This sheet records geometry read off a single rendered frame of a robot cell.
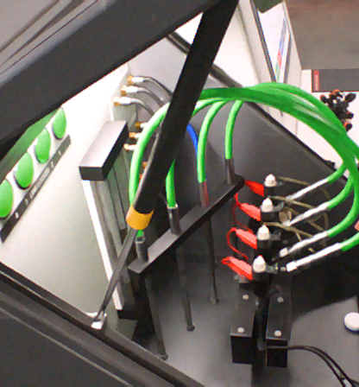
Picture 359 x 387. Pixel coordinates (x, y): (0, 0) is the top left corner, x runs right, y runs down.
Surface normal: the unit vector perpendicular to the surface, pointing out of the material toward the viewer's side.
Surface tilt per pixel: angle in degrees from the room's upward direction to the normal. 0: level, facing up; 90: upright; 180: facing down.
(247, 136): 90
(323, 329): 0
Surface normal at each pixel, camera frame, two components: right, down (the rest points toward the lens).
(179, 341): -0.10, -0.79
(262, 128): -0.18, 0.62
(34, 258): 0.98, 0.04
